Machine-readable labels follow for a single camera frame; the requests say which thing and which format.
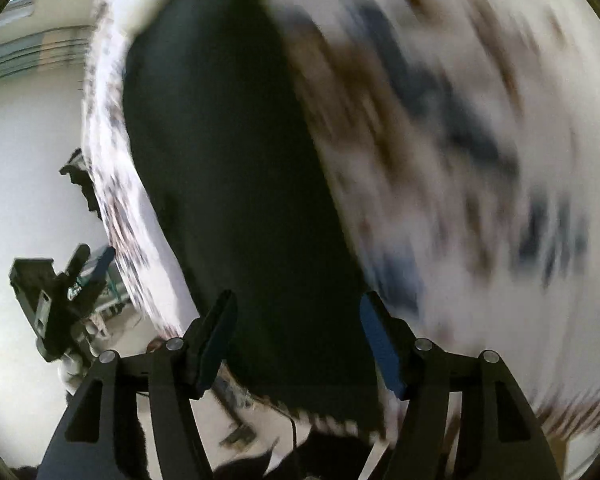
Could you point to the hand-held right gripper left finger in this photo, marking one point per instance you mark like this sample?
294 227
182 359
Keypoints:
215 342

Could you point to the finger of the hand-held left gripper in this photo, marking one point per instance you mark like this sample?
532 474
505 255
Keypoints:
79 262
100 272

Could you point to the dark green cloth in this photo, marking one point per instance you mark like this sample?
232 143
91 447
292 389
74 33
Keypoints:
220 160

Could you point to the white floral blanket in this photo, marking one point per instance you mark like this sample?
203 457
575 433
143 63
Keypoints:
455 60

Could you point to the person's left hand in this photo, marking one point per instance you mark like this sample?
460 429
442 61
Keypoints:
75 360

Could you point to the black object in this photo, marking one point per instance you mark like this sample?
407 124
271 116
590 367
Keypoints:
82 180

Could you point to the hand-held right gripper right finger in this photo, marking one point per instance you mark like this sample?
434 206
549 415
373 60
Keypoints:
380 345

